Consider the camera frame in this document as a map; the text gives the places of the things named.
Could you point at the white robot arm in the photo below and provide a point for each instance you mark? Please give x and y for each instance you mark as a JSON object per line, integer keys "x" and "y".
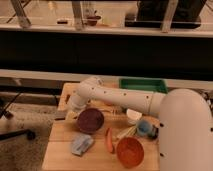
{"x": 186, "y": 121}

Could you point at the white plastic cup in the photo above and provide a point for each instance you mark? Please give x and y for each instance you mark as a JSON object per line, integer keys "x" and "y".
{"x": 133, "y": 116}

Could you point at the blue cup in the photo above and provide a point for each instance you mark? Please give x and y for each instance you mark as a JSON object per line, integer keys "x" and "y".
{"x": 143, "y": 128}

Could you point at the green plastic tray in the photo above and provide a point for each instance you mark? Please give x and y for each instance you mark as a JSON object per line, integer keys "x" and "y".
{"x": 146, "y": 84}

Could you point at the purple bowl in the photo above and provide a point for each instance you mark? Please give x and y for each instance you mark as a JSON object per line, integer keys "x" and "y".
{"x": 90, "y": 120}

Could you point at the orange carrot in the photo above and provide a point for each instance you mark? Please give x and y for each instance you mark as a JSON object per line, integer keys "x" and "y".
{"x": 108, "y": 141}

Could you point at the blue grey cloth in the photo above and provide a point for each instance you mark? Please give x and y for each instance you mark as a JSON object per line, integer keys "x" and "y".
{"x": 81, "y": 143}

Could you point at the small dark object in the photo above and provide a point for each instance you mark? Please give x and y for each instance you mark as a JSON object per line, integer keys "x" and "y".
{"x": 153, "y": 134}

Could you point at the orange bowl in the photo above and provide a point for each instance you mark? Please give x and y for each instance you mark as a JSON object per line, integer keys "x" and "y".
{"x": 130, "y": 152}

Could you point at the black office chair base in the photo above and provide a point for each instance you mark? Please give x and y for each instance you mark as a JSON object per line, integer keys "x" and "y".
{"x": 11, "y": 130}

